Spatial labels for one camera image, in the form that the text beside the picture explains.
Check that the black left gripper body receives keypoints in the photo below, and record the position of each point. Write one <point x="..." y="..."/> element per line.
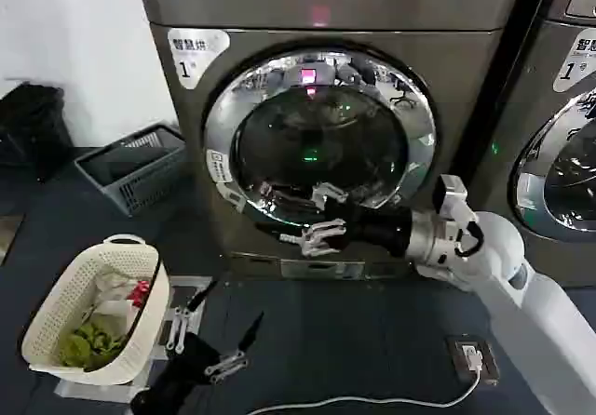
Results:
<point x="186" y="368"/>

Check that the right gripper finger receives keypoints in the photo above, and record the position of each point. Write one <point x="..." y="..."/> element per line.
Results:
<point x="321" y="238"/>
<point x="330" y="192"/>

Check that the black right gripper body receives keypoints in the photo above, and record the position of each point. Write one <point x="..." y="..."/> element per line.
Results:
<point x="377" y="229"/>

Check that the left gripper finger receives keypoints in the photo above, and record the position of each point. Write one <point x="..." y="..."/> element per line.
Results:
<point x="242" y="345"/>
<point x="179" y="324"/>

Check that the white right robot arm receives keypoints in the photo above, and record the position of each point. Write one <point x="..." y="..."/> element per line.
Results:
<point x="512" y="312"/>

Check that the red cloth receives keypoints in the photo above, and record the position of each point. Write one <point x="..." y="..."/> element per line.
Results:
<point x="139" y="293"/>

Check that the round chrome glass dryer door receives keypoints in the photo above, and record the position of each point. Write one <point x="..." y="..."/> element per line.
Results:
<point x="572" y="178"/>
<point x="326" y="131"/>

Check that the white cloth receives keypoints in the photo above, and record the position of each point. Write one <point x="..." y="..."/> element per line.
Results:
<point x="114" y="303"/>

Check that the green cloth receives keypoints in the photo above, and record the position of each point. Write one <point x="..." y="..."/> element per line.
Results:
<point x="90" y="345"/>

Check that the white plastic laundry basket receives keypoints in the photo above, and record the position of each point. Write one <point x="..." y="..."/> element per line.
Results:
<point x="70" y="289"/>

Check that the small white door sticker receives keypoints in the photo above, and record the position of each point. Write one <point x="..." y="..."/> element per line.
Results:
<point x="219" y="166"/>

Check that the grey plastic crate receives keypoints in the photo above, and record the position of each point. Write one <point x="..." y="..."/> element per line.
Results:
<point x="149" y="178"/>

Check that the white power plug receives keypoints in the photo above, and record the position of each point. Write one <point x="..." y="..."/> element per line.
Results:
<point x="472" y="357"/>

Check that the floor power socket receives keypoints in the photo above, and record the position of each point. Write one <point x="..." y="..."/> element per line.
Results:
<point x="489" y="359"/>

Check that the white number label sticker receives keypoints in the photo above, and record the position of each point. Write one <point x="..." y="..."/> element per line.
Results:
<point x="575" y="61"/>
<point x="195" y="57"/>

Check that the grey dryer with pink light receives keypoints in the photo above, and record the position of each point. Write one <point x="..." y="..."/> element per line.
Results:
<point x="372" y="5"/>

